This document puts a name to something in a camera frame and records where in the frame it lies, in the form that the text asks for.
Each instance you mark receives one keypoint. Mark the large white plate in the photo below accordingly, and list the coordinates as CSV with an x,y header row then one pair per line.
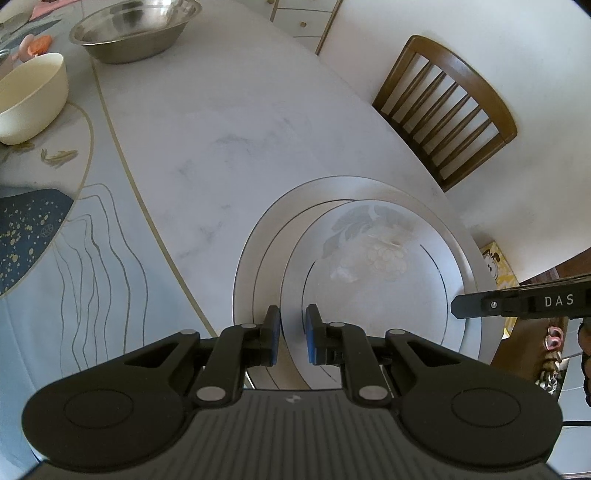
x,y
369,188

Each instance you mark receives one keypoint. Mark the white floral plate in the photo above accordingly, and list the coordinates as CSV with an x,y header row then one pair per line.
x,y
378,258

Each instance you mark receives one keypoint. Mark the yellow cartoon box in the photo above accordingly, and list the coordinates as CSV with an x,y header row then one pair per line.
x,y
501,267

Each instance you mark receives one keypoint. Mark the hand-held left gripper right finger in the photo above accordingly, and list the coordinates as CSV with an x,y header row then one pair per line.
x,y
312,337

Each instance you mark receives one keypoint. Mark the brown wooden chair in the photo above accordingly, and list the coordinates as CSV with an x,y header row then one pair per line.
x,y
480,101

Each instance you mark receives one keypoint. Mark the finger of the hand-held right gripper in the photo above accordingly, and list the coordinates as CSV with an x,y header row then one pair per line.
x,y
521,302

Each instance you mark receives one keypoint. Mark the white drawer cabinet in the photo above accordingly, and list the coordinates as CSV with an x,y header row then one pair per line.
x,y
300,23

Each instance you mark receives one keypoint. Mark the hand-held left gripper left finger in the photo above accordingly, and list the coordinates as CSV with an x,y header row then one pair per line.
x,y
273,337

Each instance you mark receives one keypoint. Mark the small pink white object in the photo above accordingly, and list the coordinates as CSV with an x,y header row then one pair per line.
x,y
554,337

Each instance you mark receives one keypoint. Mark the small orange toy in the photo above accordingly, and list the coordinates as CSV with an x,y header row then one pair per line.
x,y
40,44

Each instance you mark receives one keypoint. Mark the large steel bowl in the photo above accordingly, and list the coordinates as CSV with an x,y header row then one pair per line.
x,y
134,32

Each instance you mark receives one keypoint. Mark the cream bowl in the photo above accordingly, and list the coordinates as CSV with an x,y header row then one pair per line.
x,y
32,106

